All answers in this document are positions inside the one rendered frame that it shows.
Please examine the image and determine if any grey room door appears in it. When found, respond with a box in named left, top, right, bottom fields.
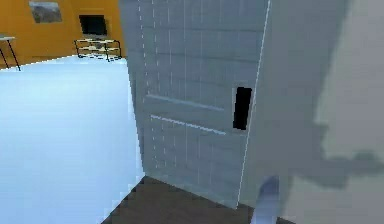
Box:
left=118, top=0, right=272, bottom=210

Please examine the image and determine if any black wire television stand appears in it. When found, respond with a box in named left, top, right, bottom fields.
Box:
left=73, top=38, right=123, bottom=63

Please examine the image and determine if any grey framed wall picture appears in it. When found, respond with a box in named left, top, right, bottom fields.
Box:
left=28, top=0, right=63, bottom=24

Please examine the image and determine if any black television set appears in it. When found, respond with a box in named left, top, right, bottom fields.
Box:
left=78, top=14, right=109, bottom=37

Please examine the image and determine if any grey table with black legs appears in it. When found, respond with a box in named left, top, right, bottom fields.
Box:
left=0, top=34, right=22, bottom=72

